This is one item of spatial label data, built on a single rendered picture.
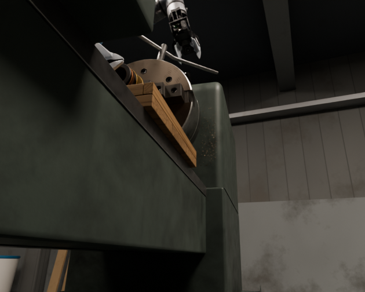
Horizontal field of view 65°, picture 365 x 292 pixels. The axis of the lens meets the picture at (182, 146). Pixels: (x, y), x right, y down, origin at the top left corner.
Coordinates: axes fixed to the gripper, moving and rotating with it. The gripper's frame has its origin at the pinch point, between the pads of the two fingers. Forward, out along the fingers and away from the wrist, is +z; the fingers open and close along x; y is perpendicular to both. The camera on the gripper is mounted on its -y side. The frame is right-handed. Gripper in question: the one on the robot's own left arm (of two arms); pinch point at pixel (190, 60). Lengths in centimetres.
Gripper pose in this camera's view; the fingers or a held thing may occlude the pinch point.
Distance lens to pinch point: 112.1
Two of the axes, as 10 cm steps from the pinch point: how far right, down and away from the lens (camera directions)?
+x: 9.5, -2.8, -1.5
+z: 2.0, 8.9, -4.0
